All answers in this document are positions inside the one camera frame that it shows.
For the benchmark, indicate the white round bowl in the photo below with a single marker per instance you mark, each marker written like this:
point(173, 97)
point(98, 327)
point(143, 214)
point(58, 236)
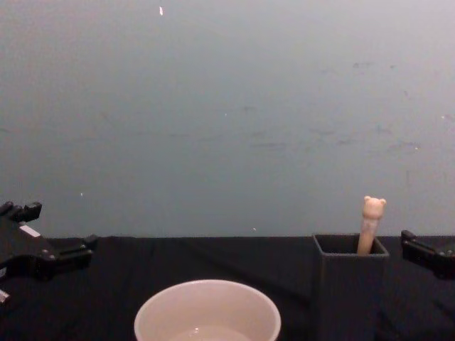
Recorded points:
point(208, 309)

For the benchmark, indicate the black square utensil holder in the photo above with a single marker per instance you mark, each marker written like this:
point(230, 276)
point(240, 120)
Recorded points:
point(350, 295)

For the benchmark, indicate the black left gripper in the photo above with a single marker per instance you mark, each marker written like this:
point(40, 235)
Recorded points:
point(21, 245)

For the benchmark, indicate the black table cloth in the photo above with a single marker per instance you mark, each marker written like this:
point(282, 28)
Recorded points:
point(177, 259)

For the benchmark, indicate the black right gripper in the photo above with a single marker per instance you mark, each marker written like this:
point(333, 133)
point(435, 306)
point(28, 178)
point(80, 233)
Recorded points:
point(446, 261)

